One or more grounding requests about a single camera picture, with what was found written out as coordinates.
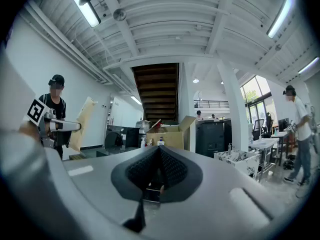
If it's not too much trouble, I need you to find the white marble sink cabinet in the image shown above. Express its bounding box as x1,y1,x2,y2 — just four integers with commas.
214,148,262,180

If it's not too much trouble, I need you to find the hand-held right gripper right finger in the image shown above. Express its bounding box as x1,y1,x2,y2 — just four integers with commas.
159,145,261,205

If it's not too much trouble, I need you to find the black mezzanine railing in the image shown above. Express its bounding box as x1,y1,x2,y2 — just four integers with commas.
193,100,230,109

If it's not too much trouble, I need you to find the black monitor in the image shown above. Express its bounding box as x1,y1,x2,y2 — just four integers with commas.
277,118,290,132

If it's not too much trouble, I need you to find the black washing machine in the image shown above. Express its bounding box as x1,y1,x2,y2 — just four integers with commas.
104,125,141,151

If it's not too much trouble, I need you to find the person's left forearm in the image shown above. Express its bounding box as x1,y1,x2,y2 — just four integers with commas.
18,121,39,139

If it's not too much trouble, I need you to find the round ceiling detector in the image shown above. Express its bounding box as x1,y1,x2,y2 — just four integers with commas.
112,8,127,22

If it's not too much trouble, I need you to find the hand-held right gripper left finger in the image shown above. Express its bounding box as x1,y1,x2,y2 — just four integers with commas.
63,145,161,205

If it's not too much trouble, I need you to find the white sink table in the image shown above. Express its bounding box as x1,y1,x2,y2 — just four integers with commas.
248,137,280,183

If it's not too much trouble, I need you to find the black cabinet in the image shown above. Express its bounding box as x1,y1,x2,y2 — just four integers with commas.
195,118,232,158

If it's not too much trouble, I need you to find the large window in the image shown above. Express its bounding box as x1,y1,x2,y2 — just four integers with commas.
239,75,279,125

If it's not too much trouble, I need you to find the black office chair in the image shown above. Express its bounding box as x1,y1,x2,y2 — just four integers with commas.
252,118,266,141

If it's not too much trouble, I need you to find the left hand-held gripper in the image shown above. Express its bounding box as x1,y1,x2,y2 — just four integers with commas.
24,98,82,149

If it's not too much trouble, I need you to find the dark wooden staircase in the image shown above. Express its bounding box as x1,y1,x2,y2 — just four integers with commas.
131,63,180,124

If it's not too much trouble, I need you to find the large cardboard box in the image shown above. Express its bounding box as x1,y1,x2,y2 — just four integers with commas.
146,115,197,151

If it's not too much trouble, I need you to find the plastic wrapped grey barrel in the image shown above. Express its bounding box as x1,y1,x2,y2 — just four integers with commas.
136,120,153,135

